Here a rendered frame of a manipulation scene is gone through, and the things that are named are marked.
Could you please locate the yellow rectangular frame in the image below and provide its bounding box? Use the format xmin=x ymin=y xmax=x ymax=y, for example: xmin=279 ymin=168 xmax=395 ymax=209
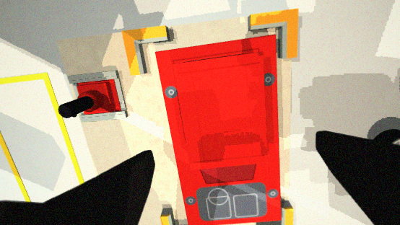
xmin=0 ymin=73 xmax=84 ymax=202

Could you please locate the black toy tyre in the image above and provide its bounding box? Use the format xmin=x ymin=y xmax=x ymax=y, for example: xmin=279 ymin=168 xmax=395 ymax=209
xmin=373 ymin=129 xmax=400 ymax=145

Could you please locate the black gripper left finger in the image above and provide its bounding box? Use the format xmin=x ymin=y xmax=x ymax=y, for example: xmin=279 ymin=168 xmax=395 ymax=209
xmin=0 ymin=150 xmax=155 ymax=225

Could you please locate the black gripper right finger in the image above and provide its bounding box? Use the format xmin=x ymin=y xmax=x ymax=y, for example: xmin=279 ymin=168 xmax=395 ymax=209
xmin=315 ymin=131 xmax=400 ymax=225

